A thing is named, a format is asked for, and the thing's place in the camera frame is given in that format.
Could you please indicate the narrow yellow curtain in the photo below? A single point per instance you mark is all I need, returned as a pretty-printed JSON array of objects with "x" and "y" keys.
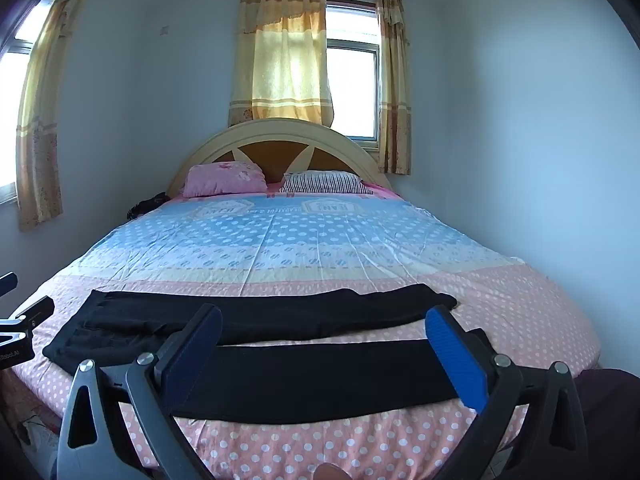
[{"x": 395, "y": 85}]

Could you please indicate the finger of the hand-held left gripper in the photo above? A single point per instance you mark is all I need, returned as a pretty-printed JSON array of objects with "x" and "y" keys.
[{"x": 6, "y": 284}]

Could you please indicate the long yellow curtain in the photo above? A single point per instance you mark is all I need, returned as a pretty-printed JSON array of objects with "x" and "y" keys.
[{"x": 42, "y": 125}]

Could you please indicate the person's right hand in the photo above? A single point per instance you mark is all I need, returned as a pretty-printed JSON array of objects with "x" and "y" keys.
[{"x": 330, "y": 473}]

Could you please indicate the black pants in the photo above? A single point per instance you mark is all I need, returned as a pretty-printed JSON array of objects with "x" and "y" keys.
[{"x": 300, "y": 380}]

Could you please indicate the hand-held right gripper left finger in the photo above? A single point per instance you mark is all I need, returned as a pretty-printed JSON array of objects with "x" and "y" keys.
[{"x": 197, "y": 345}]

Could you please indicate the polka dot bedsheet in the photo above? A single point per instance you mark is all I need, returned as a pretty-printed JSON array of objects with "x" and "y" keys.
[{"x": 300, "y": 240}]

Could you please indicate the wide yellow curtain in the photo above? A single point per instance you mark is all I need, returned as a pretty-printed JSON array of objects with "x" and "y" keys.
[{"x": 280, "y": 55}]

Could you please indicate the side wall window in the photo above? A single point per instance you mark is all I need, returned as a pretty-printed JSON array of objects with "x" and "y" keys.
[{"x": 12, "y": 65}]

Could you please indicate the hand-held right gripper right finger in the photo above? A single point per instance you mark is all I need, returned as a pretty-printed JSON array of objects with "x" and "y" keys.
[{"x": 455, "y": 360}]

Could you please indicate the dark clothes beside bed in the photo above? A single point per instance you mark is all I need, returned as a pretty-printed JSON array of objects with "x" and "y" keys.
[{"x": 145, "y": 205}]

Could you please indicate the cream wooden bed headboard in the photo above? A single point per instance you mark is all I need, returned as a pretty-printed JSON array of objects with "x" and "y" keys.
[{"x": 270, "y": 132}]

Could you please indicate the striped pillow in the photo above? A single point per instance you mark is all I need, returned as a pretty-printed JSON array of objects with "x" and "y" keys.
[{"x": 325, "y": 182}]

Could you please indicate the pink floral pillow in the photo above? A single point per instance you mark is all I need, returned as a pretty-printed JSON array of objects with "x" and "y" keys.
[{"x": 222, "y": 178}]

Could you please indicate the window behind headboard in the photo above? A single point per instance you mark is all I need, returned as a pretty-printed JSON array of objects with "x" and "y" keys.
[{"x": 352, "y": 90}]

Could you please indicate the dark maroon cloth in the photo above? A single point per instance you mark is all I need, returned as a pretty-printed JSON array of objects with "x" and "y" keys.
[{"x": 610, "y": 410}]

